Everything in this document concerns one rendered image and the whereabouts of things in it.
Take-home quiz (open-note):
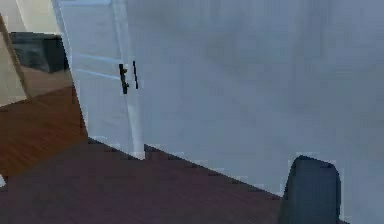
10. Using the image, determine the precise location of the black door handle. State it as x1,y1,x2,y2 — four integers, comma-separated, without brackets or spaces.
118,63,130,95
132,60,139,90

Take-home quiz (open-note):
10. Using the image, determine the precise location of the black worktop cabinet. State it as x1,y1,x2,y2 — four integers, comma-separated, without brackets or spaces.
0,13,75,108

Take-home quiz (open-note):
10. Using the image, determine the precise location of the white room door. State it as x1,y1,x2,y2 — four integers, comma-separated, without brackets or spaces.
51,0,146,160

